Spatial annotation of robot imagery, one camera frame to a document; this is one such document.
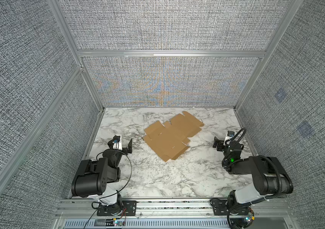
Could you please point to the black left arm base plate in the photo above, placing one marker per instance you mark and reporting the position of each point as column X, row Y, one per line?
column 128, row 207

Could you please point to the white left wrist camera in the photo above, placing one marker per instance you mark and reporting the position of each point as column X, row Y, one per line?
column 116, row 143

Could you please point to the brown cardboard box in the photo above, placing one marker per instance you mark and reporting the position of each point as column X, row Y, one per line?
column 170, row 139

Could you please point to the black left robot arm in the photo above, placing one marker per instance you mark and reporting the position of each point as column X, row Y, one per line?
column 93, row 178

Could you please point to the aluminium front rail frame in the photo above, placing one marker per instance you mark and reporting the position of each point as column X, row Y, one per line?
column 169, row 213

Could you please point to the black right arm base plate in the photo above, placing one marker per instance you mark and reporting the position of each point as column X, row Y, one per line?
column 221, row 207

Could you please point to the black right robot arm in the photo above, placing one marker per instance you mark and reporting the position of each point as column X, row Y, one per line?
column 270, row 180

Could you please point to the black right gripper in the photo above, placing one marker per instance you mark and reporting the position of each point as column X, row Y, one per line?
column 221, row 144

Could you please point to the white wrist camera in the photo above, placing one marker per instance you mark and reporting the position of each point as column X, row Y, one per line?
column 229, row 135
column 116, row 143

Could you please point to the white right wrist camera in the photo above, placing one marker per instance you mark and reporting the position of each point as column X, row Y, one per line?
column 229, row 135

